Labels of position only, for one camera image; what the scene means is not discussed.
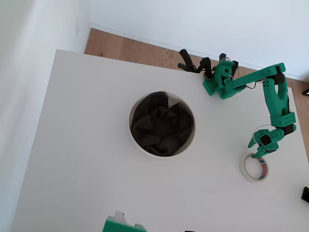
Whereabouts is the white masking tape roll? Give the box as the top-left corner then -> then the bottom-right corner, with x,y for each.
239,152 -> 269,183

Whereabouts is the white bowl with black cloth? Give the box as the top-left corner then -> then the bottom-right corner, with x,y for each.
127,90 -> 197,159

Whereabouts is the black cloth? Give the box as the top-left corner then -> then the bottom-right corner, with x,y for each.
130,91 -> 196,157

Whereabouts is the white baseboard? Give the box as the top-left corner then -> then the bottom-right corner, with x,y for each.
88,22 -> 309,82

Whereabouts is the white printed part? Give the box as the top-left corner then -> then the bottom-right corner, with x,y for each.
113,210 -> 128,227

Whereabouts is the green printed robot part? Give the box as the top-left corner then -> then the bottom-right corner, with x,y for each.
103,216 -> 148,232

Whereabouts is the thin arm cable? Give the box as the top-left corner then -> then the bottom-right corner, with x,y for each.
252,124 -> 275,146

